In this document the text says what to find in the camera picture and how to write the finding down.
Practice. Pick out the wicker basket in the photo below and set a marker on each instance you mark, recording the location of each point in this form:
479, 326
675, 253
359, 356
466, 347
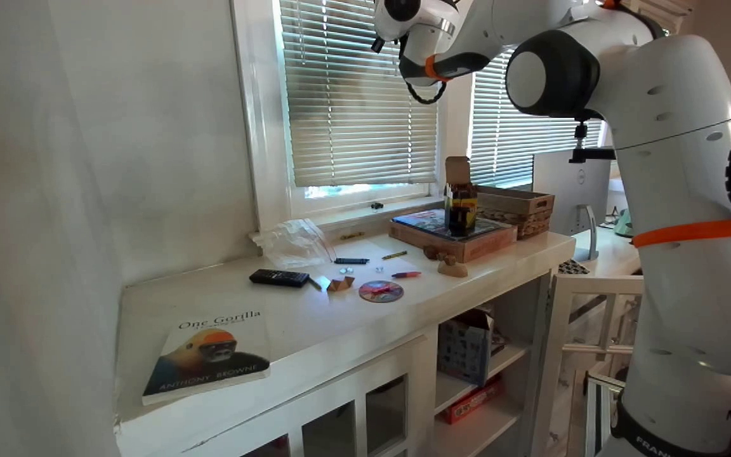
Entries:
521, 209

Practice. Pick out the colourful round disc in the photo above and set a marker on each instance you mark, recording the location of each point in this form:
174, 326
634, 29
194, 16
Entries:
379, 291

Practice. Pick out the clear plastic bag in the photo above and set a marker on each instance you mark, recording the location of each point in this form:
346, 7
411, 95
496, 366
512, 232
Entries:
293, 246

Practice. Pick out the red marker pen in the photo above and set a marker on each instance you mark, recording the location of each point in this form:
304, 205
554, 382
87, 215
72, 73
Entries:
406, 275

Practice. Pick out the beige window blinds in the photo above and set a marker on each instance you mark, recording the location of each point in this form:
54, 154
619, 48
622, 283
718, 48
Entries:
351, 118

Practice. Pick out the computer monitor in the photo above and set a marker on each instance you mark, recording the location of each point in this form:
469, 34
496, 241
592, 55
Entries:
580, 194

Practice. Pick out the blue small pen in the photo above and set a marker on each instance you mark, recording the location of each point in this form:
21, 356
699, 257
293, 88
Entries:
351, 260

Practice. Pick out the grey mesh box on shelf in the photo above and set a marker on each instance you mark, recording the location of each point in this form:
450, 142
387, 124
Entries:
466, 347

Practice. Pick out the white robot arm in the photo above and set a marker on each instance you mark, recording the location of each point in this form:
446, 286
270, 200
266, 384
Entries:
669, 107

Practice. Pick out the small brown toy piece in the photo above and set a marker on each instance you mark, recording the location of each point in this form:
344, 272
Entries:
340, 286

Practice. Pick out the white cabinet with shelves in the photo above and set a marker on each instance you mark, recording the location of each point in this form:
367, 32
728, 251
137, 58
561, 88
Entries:
346, 376

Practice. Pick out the black remote control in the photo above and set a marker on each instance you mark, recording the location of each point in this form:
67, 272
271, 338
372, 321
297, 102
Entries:
280, 277

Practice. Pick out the cardboard box of crayons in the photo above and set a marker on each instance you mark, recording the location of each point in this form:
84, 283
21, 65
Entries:
457, 178

